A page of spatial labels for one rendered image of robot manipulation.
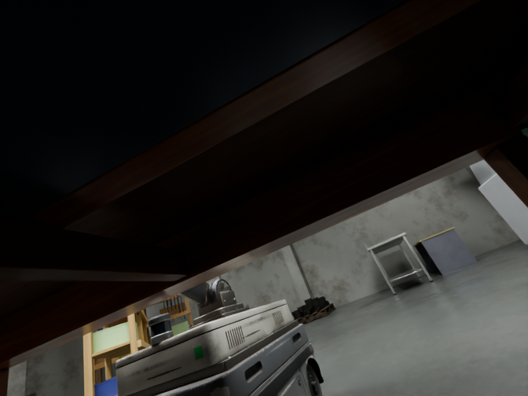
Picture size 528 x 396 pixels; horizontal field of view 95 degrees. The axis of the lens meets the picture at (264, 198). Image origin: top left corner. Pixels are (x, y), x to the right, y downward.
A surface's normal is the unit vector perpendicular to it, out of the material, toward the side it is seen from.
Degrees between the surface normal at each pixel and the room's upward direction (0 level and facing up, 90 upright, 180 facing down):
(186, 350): 90
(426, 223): 90
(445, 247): 90
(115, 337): 90
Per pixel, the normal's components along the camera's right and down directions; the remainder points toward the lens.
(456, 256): -0.44, -0.25
